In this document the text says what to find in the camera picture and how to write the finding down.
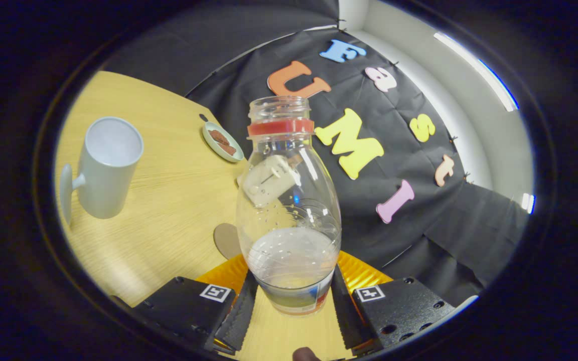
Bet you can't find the wooden table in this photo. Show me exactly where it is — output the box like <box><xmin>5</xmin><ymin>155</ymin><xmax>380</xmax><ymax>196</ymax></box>
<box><xmin>56</xmin><ymin>70</ymin><xmax>355</xmax><ymax>360</ymax></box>

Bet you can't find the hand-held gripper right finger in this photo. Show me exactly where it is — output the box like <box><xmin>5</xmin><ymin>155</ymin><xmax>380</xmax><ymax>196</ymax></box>
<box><xmin>330</xmin><ymin>251</ymin><xmax>458</xmax><ymax>354</ymax></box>

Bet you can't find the long ceiling light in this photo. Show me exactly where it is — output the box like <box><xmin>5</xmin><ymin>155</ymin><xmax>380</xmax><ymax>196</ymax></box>
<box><xmin>433</xmin><ymin>33</ymin><xmax>519</xmax><ymax>112</ymax></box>

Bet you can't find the round brown coaster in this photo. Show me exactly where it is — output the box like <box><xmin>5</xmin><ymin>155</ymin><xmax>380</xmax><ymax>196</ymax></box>
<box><xmin>213</xmin><ymin>223</ymin><xmax>242</xmax><ymax>260</ymax></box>

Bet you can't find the pale grey cup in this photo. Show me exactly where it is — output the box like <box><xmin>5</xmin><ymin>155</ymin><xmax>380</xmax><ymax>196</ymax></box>
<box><xmin>59</xmin><ymin>116</ymin><xmax>145</xmax><ymax>226</ymax></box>

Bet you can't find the pale green plate with food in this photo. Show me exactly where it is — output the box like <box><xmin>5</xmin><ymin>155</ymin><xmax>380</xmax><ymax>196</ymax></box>
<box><xmin>202</xmin><ymin>121</ymin><xmax>244</xmax><ymax>163</ymax></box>

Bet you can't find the clear plastic juice bottle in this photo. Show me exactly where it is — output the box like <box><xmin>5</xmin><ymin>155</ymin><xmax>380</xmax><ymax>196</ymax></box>
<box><xmin>235</xmin><ymin>95</ymin><xmax>342</xmax><ymax>316</ymax></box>

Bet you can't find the white toaster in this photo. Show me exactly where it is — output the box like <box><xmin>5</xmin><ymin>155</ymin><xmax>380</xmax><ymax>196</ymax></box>
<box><xmin>239</xmin><ymin>154</ymin><xmax>302</xmax><ymax>207</ymax></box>

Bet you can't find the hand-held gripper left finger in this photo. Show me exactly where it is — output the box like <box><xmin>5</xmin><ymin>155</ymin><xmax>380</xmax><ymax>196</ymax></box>
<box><xmin>131</xmin><ymin>253</ymin><xmax>259</xmax><ymax>354</ymax></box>

